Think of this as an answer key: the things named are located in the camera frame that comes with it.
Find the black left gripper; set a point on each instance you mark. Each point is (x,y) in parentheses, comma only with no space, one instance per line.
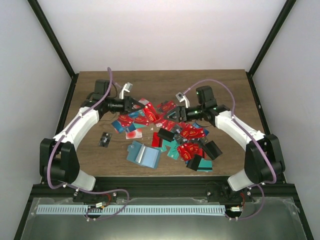
(127,105)

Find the white red circle card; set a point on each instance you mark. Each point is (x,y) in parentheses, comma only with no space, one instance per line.
(136,134)

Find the red vip card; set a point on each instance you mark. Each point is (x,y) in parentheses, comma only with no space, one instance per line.
(191,132)
(165,106)

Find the light blue slotted rail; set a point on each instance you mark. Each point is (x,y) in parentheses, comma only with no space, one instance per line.
(199,210)

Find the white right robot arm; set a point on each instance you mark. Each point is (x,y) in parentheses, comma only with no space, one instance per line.
(263,161)

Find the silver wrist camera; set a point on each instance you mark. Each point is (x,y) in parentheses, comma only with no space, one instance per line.
(125,89)
(182,98)

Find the black aluminium frame rail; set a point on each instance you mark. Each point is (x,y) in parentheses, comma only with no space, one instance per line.
(213,188)

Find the glossy red card back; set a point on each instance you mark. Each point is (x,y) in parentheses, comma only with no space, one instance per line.
(157,141)

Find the teal card with stripe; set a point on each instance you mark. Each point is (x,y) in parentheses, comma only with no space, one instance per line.
(205,166)

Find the blue leather card holder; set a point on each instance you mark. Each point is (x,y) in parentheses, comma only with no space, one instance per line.
(142,155)

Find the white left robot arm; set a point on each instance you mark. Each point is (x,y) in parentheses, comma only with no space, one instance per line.
(58,159)

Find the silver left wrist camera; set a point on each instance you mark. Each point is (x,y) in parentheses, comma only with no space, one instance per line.
(125,89)

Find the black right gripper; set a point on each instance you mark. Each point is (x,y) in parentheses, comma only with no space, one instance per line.
(181,111)

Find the red VIP card centre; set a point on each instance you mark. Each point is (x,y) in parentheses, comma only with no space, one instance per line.
(191,132)

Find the small black card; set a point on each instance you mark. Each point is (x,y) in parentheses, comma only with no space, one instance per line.
(105,139)

